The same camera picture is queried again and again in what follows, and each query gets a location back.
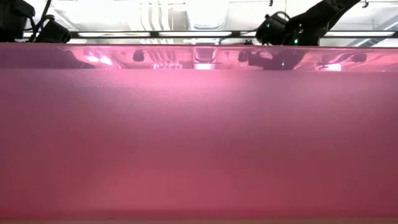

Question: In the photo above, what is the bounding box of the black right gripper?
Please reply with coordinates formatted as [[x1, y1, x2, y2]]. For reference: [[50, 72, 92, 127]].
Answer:
[[255, 11, 292, 46]]

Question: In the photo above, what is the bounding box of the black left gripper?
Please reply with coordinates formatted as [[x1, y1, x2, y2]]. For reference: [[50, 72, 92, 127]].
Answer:
[[34, 19, 72, 44]]

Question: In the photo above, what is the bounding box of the pink plastic container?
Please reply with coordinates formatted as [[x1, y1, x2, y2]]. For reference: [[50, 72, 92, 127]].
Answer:
[[0, 42, 398, 218]]

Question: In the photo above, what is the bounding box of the black cable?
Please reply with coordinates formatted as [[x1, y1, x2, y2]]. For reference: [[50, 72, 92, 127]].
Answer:
[[272, 11, 292, 21], [29, 0, 55, 43]]

